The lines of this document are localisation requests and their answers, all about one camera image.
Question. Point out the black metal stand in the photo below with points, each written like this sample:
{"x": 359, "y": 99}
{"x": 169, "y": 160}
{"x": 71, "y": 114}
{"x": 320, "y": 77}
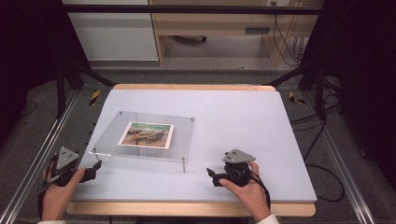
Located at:
{"x": 319, "y": 90}
{"x": 60, "y": 90}

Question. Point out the boat painting photo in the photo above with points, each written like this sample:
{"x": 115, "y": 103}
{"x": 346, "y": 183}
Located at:
{"x": 146, "y": 134}

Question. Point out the clear acrylic photo frame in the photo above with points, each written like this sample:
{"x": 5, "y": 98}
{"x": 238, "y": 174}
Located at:
{"x": 180, "y": 140}

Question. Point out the dark object under desk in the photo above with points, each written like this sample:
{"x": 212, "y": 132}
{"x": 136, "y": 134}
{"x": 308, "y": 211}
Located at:
{"x": 191, "y": 39}

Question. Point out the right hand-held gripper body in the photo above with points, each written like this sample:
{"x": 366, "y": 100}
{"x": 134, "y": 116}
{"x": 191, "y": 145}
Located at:
{"x": 238, "y": 171}

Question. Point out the black curtain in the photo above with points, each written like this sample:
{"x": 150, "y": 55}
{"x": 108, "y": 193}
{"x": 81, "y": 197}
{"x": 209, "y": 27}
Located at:
{"x": 367, "y": 62}

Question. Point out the white cabinet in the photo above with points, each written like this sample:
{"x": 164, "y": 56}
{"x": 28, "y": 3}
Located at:
{"x": 115, "y": 34}

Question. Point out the black horizontal frame bar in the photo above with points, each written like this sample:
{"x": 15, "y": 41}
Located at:
{"x": 186, "y": 9}

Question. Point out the aluminium floor rail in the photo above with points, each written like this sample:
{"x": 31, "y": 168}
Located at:
{"x": 342, "y": 161}
{"x": 37, "y": 161}

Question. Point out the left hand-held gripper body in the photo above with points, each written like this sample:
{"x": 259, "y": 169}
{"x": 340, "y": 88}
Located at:
{"x": 66, "y": 157}

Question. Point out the grey desk label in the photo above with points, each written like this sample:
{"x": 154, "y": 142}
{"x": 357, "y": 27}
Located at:
{"x": 257, "y": 30}

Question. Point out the light wooden desk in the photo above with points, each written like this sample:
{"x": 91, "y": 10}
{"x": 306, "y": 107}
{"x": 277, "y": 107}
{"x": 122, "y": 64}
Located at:
{"x": 214, "y": 23}

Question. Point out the person's left hand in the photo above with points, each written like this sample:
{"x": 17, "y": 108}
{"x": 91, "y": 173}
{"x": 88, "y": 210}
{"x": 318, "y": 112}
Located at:
{"x": 57, "y": 202}

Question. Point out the wooden table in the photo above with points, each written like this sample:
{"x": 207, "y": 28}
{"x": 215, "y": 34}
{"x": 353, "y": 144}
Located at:
{"x": 186, "y": 209}

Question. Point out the person's right hand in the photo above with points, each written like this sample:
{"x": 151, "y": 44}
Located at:
{"x": 252, "y": 199}

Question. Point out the white table sheet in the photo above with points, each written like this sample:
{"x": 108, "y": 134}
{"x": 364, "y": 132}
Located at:
{"x": 236, "y": 124}

